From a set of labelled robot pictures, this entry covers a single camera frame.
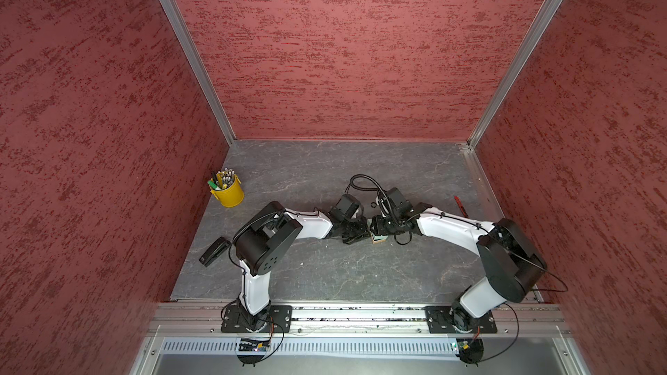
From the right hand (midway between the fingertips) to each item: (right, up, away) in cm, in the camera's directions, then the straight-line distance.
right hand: (375, 233), depth 90 cm
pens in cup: (-54, +19, -2) cm, 57 cm away
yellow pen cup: (-53, +12, +3) cm, 54 cm away
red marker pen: (+35, +8, +10) cm, 38 cm away
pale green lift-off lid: (0, 0, -6) cm, 6 cm away
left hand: (-1, -2, 0) cm, 2 cm away
